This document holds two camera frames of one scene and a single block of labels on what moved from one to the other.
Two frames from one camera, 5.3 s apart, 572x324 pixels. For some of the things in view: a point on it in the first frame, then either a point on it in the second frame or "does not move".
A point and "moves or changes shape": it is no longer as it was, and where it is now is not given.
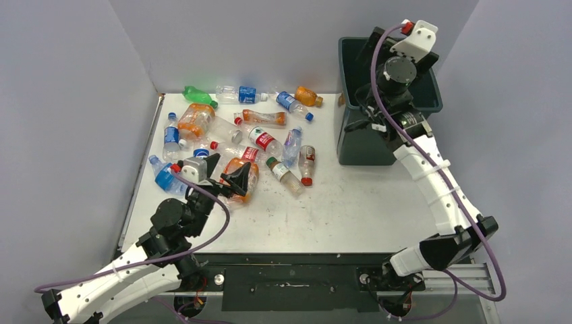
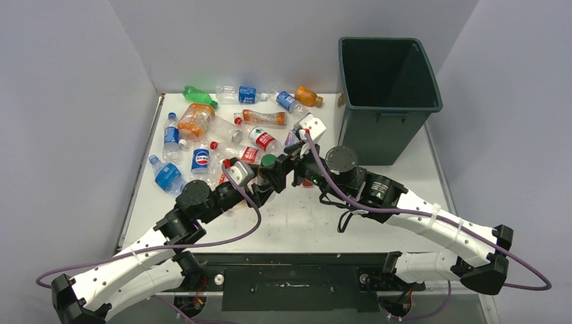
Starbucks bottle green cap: x=284 y=176 moves or changes shape
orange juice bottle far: x=307 y=97 does not move
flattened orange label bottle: x=278 y=118 does not move
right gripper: x=384 y=48 → x=277 y=174
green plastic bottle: x=193 y=95 does not move
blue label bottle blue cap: x=297 y=108 does not move
